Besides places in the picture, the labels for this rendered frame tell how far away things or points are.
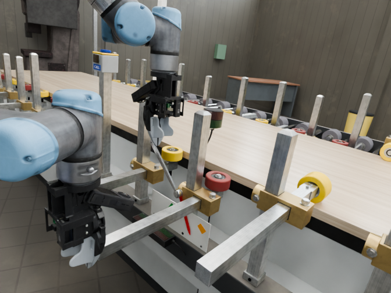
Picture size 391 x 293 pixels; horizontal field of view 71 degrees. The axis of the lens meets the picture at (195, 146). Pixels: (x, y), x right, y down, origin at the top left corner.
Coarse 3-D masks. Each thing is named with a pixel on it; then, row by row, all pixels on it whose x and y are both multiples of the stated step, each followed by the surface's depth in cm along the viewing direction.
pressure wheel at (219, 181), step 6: (210, 174) 85; (216, 174) 85; (222, 174) 87; (210, 180) 82; (216, 180) 82; (222, 180) 82; (228, 180) 83; (210, 186) 83; (216, 186) 82; (222, 186) 82; (228, 186) 84
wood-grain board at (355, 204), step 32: (128, 96) 201; (128, 128) 127; (192, 128) 136; (224, 128) 144; (256, 128) 152; (224, 160) 100; (256, 160) 104; (320, 160) 113; (352, 160) 118; (384, 160) 124; (352, 192) 87; (384, 192) 90; (352, 224) 69; (384, 224) 70
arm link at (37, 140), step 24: (0, 120) 33; (24, 120) 33; (48, 120) 36; (72, 120) 39; (0, 144) 31; (24, 144) 31; (48, 144) 34; (72, 144) 39; (0, 168) 32; (24, 168) 32; (48, 168) 36
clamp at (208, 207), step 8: (184, 184) 85; (184, 192) 83; (192, 192) 81; (200, 192) 81; (208, 192) 82; (208, 200) 78; (216, 200) 79; (200, 208) 80; (208, 208) 78; (216, 208) 80; (208, 216) 78
